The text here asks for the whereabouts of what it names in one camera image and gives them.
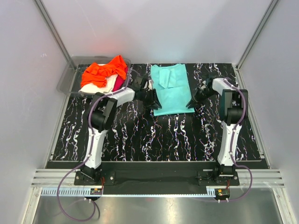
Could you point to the aluminium frame post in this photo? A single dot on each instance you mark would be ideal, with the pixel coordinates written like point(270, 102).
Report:
point(51, 26)
point(264, 20)

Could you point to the teal t shirt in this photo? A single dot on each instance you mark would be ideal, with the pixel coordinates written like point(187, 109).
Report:
point(173, 90)

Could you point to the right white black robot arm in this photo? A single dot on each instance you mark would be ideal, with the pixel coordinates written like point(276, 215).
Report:
point(233, 111)

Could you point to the orange t shirt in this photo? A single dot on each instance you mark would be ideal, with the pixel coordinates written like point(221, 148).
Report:
point(97, 74)

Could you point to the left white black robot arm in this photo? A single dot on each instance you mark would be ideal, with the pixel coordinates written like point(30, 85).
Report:
point(100, 118)

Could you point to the grey slotted cable duct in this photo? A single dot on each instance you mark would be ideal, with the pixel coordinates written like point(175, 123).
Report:
point(130, 192)

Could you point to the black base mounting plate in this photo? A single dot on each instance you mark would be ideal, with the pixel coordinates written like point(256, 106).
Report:
point(189, 184)

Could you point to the aluminium front rail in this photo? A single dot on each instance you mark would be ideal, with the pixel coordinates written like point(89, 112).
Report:
point(259, 177)

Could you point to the left aluminium frame post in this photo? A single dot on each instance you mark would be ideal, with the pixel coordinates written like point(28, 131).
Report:
point(51, 26)

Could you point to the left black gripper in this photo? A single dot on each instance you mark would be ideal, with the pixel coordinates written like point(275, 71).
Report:
point(153, 97)

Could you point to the right aluminium frame post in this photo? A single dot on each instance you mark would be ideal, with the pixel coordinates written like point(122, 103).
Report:
point(264, 20)

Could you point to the clear grey plastic bin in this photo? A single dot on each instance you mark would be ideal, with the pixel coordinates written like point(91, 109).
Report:
point(70, 81)

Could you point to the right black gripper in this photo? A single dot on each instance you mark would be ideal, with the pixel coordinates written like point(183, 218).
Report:
point(195, 99)

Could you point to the magenta t shirt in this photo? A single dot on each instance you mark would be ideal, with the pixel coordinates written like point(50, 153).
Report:
point(119, 80)

